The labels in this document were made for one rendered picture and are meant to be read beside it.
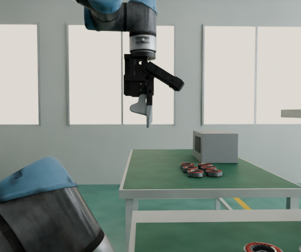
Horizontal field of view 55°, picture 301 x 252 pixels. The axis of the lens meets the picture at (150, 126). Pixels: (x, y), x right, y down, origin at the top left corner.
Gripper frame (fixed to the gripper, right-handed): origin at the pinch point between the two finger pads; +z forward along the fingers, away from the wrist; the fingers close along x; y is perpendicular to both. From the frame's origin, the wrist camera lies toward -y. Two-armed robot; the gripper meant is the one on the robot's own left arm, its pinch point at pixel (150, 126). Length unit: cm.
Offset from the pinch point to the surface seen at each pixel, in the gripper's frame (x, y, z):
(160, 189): -86, -6, 40
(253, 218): -39, -43, 40
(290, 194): -86, -81, 44
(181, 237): -19.8, -11.0, 40.2
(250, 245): -6.0, -30.4, 36.7
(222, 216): -41, -31, 40
